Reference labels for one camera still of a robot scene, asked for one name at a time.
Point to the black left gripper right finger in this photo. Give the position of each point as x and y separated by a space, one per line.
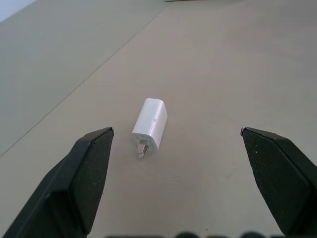
280 178

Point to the white USB wall charger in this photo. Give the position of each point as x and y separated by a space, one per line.
150 126

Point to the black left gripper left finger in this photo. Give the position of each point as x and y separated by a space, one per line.
69 183

